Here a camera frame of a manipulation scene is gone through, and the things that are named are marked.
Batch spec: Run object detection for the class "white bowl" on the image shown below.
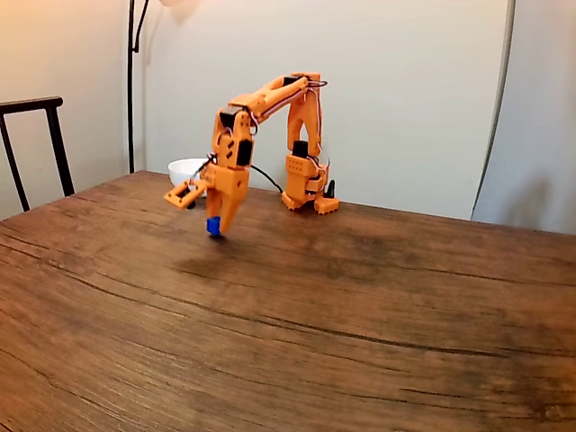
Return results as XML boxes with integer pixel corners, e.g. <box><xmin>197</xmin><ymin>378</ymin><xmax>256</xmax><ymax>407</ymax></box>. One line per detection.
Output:
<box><xmin>167</xmin><ymin>157</ymin><xmax>212</xmax><ymax>199</ymax></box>

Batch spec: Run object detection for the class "black floor lamp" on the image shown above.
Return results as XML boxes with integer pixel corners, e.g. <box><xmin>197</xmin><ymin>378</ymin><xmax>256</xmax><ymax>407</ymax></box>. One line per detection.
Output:
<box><xmin>126</xmin><ymin>0</ymin><xmax>202</xmax><ymax>176</ymax></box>

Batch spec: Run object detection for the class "black chair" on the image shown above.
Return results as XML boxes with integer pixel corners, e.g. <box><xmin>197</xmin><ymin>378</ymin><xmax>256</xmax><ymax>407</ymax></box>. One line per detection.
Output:
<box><xmin>0</xmin><ymin>95</ymin><xmax>77</xmax><ymax>212</ymax></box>

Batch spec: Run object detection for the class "orange gripper camera mount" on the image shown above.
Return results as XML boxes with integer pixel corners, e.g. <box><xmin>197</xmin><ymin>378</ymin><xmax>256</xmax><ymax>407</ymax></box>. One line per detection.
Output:
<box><xmin>163</xmin><ymin>178</ymin><xmax>206</xmax><ymax>212</ymax></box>

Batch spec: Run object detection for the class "black camera cable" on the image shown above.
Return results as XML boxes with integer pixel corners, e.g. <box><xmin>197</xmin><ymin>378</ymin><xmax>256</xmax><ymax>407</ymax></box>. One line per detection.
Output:
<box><xmin>248</xmin><ymin>164</ymin><xmax>285</xmax><ymax>195</ymax></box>

